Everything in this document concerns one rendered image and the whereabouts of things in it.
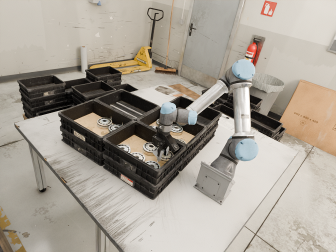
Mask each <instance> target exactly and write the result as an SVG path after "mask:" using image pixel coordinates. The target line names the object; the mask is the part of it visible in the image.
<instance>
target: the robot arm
mask: <svg viewBox="0 0 336 252"><path fill-rule="evenodd" d="M254 74H255V66H254V65H253V63H251V62H250V61H249V60H247V59H240V60H238V61H236V62H235V63H234V64H233V65H232V66H231V67H230V68H229V69H228V70H227V71H226V72H225V73H224V75H223V76H222V77H221V78H220V79H218V80H217V82H216V84H215V85H214V86H212V87H211V88H210V89H209V90H208V91H206V92H205V93H204V94H203V95H201V96H200V97H199V98H198V99H197V100H195V101H194V102H193V103H192V104H190V105H189V106H188V107H187V108H186V109H179V108H176V105H175V104H174V103H171V102H165V103H163V104H162V106H161V110H160V117H159V124H158V126H156V127H155V129H157V132H156V134H155V135H154V136H152V141H151V144H153V145H154V146H155V147H158V148H157V149H156V150H153V154H154V155H155V156H156V157H157V160H158V162H159V161H160V160H161V157H162V154H163V152H164V155H165V156H167V154H168V152H169V149H171V151H172V152H173V153H174V152H175V151H177V150H178V149H179V148H180V147H179V146H178V144H177V143H176V141H175V140H174V139H173V137H172V136H171V134H170V133H171V130H172V126H173V122H175V123H177V124H178V125H180V126H185V125H186V124H189V125H195V124H196V121H197V115H198V114H199V113H201V112H202V111H203V110H204V109H205V108H207V107H208V106H209V105H210V104H212V103H213V102H214V101H215V100H217V99H218V98H219V97H220V96H221V95H223V94H224V93H228V92H229V91H230V90H232V89H233V110H234V134H233V135H232V136H230V137H229V139H228V140H227V142H226V144H225V146H224V147H223V149H222V151H221V153H220V154H219V156H218V157H217V158H216V159H215V160H214V161H213V162H212V163H211V164H210V166H211V167H213V168H215V169H216V170H218V171H220V172H222V173H223V174H225V175H227V176H230V177H231V178H232V179H233V178H234V176H235V171H236V166H237V164H238V163H239V161H243V162H246V161H251V160H253V159H254V158H255V157H256V156H257V155H258V152H259V147H258V144H257V143H256V142H255V135H253V134H252V132H251V110H250V87H251V86H252V77H253V76H254Z"/></svg>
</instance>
